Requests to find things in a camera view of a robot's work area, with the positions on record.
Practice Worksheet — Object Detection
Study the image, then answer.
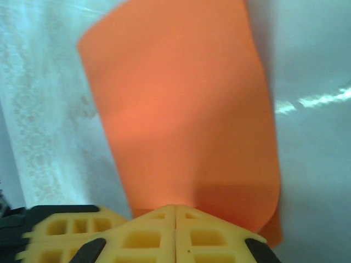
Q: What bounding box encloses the orange cloth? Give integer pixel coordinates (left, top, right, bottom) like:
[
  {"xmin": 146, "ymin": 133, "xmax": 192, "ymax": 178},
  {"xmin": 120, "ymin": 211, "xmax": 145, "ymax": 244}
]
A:
[{"xmin": 76, "ymin": 0, "xmax": 283, "ymax": 246}]

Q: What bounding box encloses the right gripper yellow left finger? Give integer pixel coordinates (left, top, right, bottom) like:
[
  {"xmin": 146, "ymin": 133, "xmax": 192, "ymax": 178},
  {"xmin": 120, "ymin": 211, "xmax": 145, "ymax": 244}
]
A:
[{"xmin": 73, "ymin": 204, "xmax": 176, "ymax": 263}]

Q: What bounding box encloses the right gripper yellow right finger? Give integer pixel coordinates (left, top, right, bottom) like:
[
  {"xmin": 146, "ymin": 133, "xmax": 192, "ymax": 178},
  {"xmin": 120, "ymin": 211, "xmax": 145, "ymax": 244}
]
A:
[{"xmin": 175, "ymin": 204, "xmax": 283, "ymax": 263}]

